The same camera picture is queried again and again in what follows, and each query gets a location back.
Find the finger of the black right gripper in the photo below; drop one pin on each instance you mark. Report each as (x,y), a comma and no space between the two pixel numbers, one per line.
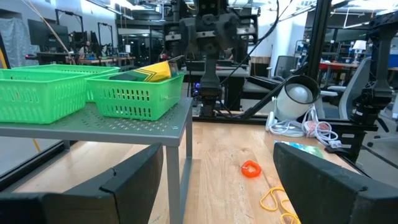
(189,26)
(229,25)

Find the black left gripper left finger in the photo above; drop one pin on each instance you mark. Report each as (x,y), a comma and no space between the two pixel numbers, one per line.
(124,193)

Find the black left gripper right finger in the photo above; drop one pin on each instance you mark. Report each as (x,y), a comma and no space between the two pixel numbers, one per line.
(326,193)

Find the green marker box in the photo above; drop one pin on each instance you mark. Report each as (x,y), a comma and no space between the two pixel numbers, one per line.
(306,150)

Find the yellow crayon box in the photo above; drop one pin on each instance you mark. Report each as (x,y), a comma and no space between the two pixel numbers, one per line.
(152,73)

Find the yellow rubber bands heap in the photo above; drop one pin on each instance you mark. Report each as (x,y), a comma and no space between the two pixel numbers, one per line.
(261,203)

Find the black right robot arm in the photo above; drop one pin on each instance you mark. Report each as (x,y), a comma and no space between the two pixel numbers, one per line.
(210,81)

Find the grey office chair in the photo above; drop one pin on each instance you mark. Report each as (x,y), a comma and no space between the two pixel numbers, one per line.
(354,90)
(284,67)

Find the grey perforated metal shelf riser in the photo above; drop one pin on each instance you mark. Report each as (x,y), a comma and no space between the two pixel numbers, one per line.
(140,130)

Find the green plastic mesh basket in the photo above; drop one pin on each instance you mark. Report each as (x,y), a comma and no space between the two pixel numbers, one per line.
(37,96)
(133,99)
(68,68)

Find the white spot lamp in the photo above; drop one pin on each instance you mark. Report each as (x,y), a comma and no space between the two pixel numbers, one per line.
(292,102)

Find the white table lamp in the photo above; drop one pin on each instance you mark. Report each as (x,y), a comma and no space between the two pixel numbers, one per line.
(359,46)

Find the dark computer monitor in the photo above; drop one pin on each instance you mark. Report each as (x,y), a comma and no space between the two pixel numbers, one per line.
(46,34)

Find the black aluminium frame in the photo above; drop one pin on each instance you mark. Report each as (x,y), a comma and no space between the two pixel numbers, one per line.
(318,37)

